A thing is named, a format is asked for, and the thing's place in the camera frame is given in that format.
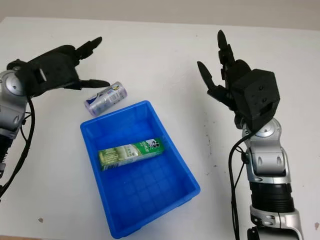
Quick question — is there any green white carton box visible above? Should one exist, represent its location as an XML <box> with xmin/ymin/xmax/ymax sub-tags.
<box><xmin>97</xmin><ymin>137</ymin><xmax>166</xmax><ymax>172</ymax></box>

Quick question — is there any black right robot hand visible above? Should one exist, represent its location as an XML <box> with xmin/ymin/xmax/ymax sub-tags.
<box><xmin>196</xmin><ymin>29</ymin><xmax>254</xmax><ymax>124</ymax></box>

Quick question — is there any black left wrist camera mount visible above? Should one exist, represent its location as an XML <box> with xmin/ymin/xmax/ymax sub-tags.
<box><xmin>6</xmin><ymin>59</ymin><xmax>51</xmax><ymax>99</ymax></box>

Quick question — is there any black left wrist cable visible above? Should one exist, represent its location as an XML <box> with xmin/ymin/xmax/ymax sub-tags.
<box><xmin>0</xmin><ymin>96</ymin><xmax>36</xmax><ymax>201</ymax></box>

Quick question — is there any blue plastic tray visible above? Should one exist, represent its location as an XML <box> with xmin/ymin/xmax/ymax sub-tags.
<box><xmin>79</xmin><ymin>100</ymin><xmax>202</xmax><ymax>239</ymax></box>

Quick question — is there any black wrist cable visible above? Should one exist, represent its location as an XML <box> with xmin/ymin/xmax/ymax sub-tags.
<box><xmin>228</xmin><ymin>131</ymin><xmax>254</xmax><ymax>240</ymax></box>
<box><xmin>0</xmin><ymin>96</ymin><xmax>36</xmax><ymax>201</ymax></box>

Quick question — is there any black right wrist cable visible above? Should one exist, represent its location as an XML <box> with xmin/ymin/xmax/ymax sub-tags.
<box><xmin>228</xmin><ymin>131</ymin><xmax>254</xmax><ymax>240</ymax></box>

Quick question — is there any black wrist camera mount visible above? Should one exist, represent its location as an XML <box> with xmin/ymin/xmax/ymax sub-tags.
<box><xmin>6</xmin><ymin>59</ymin><xmax>51</xmax><ymax>99</ymax></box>
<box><xmin>231</xmin><ymin>68</ymin><xmax>281</xmax><ymax>131</ymax></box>

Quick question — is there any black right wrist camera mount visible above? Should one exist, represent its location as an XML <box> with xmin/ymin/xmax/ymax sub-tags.
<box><xmin>231</xmin><ymin>68</ymin><xmax>281</xmax><ymax>131</ymax></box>

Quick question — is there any silver drink can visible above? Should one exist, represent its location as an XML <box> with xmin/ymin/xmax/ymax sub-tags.
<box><xmin>84</xmin><ymin>81</ymin><xmax>129</xmax><ymax>117</ymax></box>

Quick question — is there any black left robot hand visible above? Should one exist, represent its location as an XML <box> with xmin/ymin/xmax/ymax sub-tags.
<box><xmin>24</xmin><ymin>36</ymin><xmax>111</xmax><ymax>98</ymax></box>

